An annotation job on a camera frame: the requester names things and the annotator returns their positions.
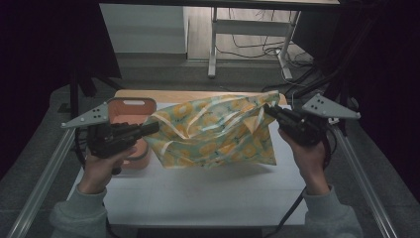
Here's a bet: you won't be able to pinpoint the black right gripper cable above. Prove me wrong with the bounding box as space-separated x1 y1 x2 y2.
263 127 335 238

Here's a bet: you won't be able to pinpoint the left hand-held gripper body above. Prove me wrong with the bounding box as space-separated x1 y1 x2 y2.
60 101 144 160

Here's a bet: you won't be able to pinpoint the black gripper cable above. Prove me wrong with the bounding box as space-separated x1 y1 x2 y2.
263 127 335 238
73 127 89 168

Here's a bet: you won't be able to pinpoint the aluminium rail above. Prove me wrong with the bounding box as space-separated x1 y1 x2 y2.
6 127 87 238
328 118 399 238

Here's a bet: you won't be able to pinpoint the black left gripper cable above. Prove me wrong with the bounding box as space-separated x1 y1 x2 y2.
73 127 89 168

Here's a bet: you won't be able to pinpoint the tangled black floor cables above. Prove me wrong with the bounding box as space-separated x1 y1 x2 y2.
214 8 316 68

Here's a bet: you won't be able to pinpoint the dark curtain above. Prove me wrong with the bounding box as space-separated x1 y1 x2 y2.
0 0 123 181
291 0 420 194

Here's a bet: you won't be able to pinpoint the black stand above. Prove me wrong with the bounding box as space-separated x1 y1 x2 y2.
67 72 81 115

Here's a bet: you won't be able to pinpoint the desk with white frame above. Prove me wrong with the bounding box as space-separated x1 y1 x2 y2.
98 0 342 80

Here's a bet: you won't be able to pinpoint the yellow floral cloth bag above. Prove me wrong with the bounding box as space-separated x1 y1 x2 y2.
143 90 282 171

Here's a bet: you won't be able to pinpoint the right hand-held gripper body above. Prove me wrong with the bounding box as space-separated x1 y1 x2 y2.
276 92 362 148

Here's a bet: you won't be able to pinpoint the white table mat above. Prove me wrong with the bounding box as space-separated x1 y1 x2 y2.
66 102 310 228

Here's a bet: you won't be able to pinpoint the person's right hand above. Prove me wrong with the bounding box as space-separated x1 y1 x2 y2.
277 128 332 196

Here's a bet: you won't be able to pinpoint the pink plastic basket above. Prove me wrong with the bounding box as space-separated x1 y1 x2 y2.
107 96 158 172

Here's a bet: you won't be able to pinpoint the person's left hand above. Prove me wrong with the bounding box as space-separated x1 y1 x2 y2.
77 145 138 195

